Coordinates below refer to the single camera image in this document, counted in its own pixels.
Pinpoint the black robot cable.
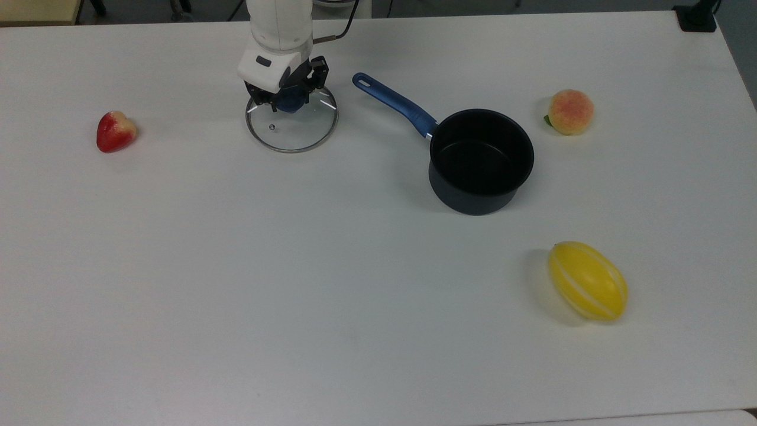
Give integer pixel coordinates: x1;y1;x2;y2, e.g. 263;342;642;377
312;0;360;46

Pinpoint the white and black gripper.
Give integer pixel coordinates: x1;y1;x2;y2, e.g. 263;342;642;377
238;44;330;114

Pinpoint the yellow striped melon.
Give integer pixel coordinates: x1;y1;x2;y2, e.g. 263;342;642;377
548;241;629;322

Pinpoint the black corner table clamp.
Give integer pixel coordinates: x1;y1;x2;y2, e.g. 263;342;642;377
673;0;720;33

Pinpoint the dark pot with blue handle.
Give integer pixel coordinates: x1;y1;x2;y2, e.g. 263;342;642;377
352;72;535;215

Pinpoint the grey round robot base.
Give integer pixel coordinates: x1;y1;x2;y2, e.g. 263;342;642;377
312;0;373;18

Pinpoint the red strawberry toy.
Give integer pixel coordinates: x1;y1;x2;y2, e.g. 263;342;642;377
96;111;138;153

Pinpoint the orange pink peach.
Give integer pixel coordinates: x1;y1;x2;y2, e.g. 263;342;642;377
544;89;595;136

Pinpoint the light wooden board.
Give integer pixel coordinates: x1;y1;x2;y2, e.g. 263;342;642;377
0;0;83;26

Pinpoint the glass lid with blue knob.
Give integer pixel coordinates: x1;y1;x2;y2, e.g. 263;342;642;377
245;85;339;154

